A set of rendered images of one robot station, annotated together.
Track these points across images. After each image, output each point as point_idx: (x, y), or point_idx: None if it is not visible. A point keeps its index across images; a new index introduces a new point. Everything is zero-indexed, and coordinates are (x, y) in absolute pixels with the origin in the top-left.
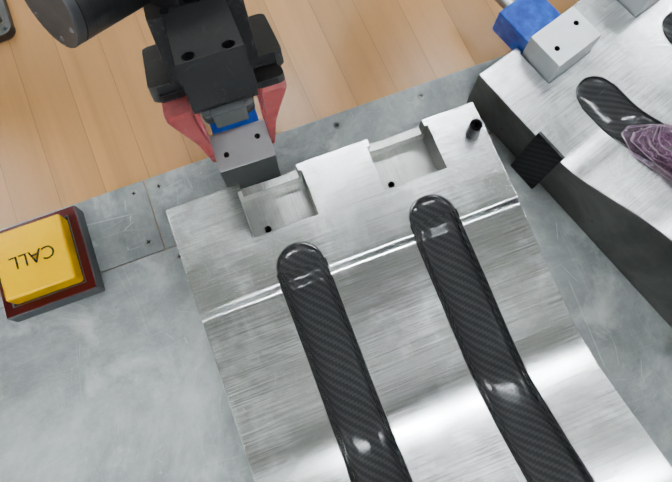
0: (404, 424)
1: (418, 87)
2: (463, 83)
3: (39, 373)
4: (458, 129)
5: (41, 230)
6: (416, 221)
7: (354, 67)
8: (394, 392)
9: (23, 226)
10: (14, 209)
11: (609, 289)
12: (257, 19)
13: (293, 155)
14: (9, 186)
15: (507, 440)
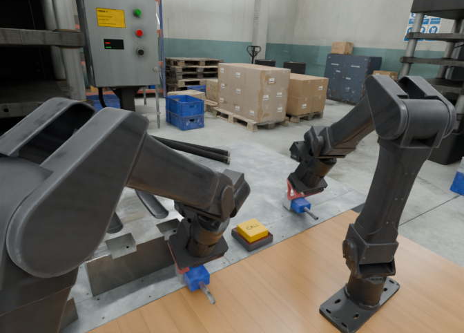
0: (132, 194)
1: (103, 322)
2: (76, 329)
3: (242, 217)
4: (96, 252)
5: (253, 232)
6: (120, 227)
7: (139, 327)
8: (134, 199)
9: (259, 232)
10: (273, 250)
11: None
12: (182, 262)
13: (170, 281)
14: (279, 255)
15: None
